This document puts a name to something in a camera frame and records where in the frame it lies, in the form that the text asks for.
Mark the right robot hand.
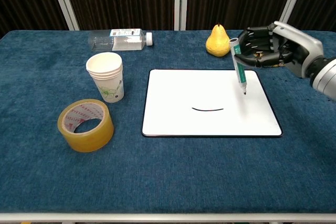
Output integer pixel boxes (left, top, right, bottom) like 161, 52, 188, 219
234, 20, 325, 79

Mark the teal white tube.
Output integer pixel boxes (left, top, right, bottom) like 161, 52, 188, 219
229, 37, 248, 97

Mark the white cutting board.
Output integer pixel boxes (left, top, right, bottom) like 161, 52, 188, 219
141, 69, 284, 138

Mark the yellow pear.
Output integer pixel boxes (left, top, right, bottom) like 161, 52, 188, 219
205, 23, 232, 58

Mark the clear plastic water bottle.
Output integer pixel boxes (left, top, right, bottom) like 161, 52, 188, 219
88, 28, 154, 52

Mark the stack of paper cups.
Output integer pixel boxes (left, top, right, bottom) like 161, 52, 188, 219
86, 52, 124, 104

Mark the yellow packing tape roll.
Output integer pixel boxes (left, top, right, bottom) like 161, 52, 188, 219
57, 99, 115, 153

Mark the blue table cloth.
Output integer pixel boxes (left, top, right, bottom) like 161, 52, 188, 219
0, 29, 336, 215

